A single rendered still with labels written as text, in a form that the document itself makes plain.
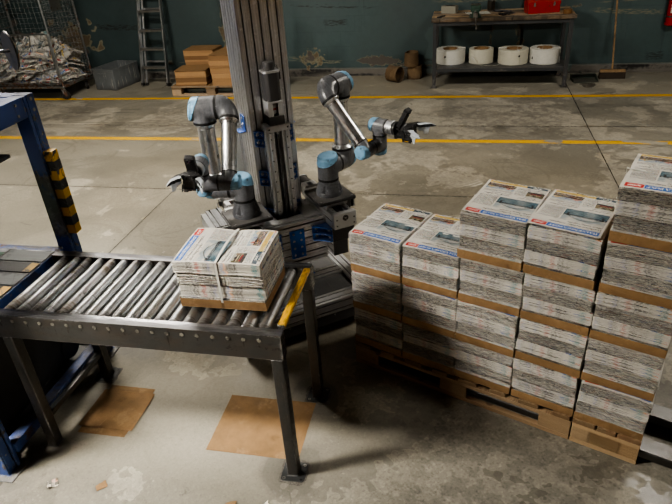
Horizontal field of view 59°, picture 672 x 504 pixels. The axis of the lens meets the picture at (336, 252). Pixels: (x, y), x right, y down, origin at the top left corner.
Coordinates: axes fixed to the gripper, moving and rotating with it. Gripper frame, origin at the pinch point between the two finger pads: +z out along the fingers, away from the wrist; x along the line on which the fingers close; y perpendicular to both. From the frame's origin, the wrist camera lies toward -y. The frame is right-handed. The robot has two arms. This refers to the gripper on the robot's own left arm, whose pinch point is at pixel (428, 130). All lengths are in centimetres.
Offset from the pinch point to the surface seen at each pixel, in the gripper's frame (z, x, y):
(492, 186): 40.7, 12.8, 15.1
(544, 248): 76, 39, 21
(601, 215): 90, 17, 15
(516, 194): 53, 15, 15
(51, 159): -138, 123, -17
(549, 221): 75, 32, 12
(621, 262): 105, 36, 20
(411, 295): 18, 51, 61
